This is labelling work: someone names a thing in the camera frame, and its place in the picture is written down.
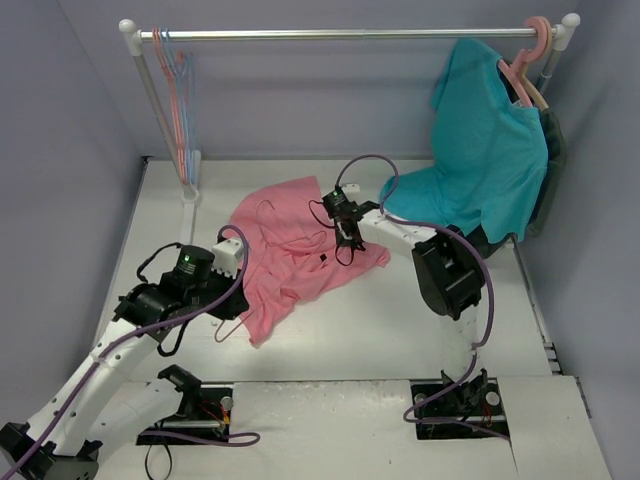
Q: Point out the dark green garment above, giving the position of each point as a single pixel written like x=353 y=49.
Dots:
x=557 y=160

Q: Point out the pink t shirt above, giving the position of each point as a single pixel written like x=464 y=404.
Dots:
x=293 y=257

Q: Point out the silver clothes rack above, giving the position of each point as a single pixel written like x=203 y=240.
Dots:
x=136 y=38

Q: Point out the thick pink hanger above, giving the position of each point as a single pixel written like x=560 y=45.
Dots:
x=515 y=72

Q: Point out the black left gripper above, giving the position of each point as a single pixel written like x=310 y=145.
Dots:
x=232 y=301

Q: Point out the teal t shirt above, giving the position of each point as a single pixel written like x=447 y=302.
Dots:
x=490 y=154

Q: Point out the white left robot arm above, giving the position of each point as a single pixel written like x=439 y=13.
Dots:
x=79 y=429

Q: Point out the blue wire hanger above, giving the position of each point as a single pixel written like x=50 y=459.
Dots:
x=185 y=64

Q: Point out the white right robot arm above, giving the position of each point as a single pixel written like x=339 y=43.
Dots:
x=448 y=276

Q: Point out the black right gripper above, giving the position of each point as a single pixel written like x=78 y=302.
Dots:
x=347 y=233

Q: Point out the thick beige hanger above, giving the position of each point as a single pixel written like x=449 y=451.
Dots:
x=540 y=95

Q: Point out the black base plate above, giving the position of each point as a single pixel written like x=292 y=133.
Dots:
x=471 y=413
x=209 y=420

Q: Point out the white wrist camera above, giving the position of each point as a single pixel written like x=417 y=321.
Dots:
x=228 y=257
x=351 y=190

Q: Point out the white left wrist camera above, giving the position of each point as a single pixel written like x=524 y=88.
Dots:
x=228 y=257

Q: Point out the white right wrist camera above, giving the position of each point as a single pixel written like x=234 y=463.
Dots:
x=351 y=190

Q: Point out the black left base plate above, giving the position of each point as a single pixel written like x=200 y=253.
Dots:
x=209 y=420

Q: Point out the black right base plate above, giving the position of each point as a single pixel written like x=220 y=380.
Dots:
x=471 y=413

